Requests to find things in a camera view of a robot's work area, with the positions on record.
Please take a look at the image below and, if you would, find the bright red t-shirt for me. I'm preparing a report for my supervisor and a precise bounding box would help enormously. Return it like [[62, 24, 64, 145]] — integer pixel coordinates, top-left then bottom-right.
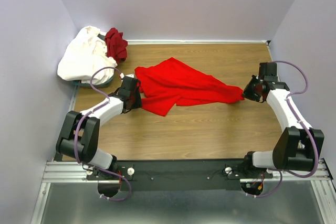
[[134, 57, 244, 116]]

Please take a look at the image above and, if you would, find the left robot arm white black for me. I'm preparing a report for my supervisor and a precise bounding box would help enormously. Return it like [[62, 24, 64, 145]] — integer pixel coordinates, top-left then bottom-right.
[[56, 74, 142, 179]]

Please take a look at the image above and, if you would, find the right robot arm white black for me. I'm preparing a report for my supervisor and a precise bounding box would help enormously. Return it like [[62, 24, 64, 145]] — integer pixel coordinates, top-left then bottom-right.
[[241, 61, 324, 178]]

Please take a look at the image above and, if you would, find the dark red t-shirt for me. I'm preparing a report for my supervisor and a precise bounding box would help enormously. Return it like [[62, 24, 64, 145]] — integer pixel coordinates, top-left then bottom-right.
[[104, 28, 128, 64]]

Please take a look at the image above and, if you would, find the grey laundry basket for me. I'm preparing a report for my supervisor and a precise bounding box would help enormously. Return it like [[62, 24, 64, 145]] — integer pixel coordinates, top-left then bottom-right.
[[70, 74, 114, 89]]

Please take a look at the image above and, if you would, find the white t-shirt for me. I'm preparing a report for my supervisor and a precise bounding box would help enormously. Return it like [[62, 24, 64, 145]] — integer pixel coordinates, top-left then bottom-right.
[[57, 26, 117, 83]]

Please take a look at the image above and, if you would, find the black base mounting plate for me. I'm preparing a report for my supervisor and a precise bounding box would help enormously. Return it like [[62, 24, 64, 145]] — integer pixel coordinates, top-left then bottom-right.
[[86, 158, 263, 193]]

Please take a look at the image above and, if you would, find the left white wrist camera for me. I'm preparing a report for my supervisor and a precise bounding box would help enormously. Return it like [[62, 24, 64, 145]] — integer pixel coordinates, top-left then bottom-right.
[[119, 73, 135, 79]]

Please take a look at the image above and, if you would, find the aluminium extrusion frame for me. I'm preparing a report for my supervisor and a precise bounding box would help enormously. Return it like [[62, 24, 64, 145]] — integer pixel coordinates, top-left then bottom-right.
[[30, 84, 90, 224]]

